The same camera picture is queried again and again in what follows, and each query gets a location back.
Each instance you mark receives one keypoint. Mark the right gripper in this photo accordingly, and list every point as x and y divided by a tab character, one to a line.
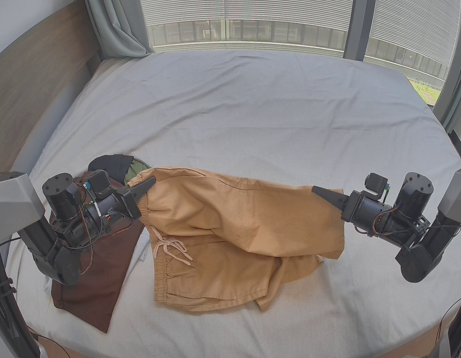
364	213

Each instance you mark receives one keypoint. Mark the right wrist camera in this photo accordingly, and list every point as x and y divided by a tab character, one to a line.
376	183

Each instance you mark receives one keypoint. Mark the tan shorts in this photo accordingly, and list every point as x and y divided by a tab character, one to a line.
234	218

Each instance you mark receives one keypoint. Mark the window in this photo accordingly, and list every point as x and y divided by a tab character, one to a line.
252	6

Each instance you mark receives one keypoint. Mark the brown shorts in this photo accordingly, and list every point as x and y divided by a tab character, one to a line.
103	274

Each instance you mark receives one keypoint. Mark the white garment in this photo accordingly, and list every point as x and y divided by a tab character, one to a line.
140	252

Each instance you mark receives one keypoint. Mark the bed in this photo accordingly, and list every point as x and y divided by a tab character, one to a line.
271	118

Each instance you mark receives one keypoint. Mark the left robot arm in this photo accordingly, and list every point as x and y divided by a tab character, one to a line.
62	196

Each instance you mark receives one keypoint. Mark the black garment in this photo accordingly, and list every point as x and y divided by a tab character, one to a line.
111	164

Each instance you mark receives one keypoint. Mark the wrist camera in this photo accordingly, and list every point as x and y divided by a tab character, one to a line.
376	183
99	181

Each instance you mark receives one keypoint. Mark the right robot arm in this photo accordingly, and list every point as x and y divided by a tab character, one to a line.
417	192

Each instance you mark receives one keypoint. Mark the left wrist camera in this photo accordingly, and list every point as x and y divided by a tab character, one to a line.
99	181

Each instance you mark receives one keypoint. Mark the green garment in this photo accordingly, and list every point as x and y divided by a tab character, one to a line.
135	172

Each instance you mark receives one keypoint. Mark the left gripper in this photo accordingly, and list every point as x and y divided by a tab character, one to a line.
113	214

